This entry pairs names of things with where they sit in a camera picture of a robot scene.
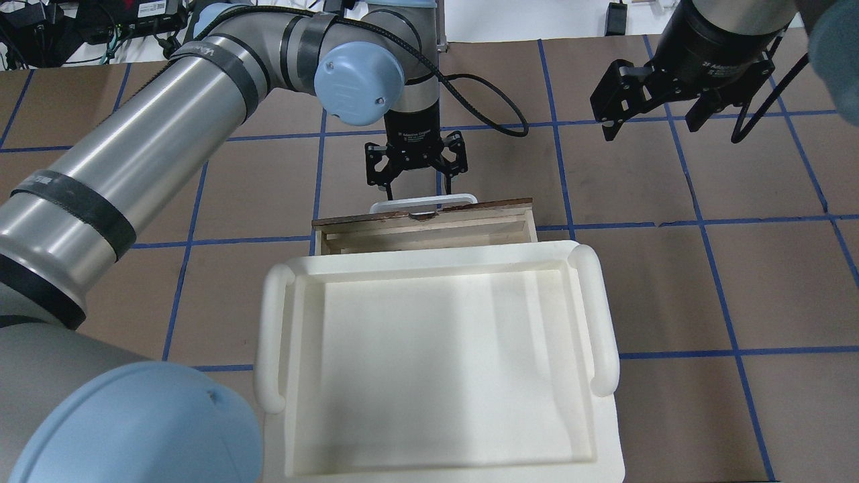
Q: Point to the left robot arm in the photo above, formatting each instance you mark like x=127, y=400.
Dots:
x=75, y=409

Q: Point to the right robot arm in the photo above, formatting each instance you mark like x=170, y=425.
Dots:
x=831, y=28

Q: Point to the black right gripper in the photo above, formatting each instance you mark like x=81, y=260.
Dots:
x=713, y=37

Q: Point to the white plastic tray cabinet top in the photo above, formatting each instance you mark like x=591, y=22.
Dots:
x=480, y=364

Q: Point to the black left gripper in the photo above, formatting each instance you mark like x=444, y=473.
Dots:
x=412, y=129

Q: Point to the wooden drawer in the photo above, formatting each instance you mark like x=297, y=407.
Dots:
x=427, y=223

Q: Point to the black power adapter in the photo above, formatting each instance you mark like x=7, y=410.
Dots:
x=195, y=8

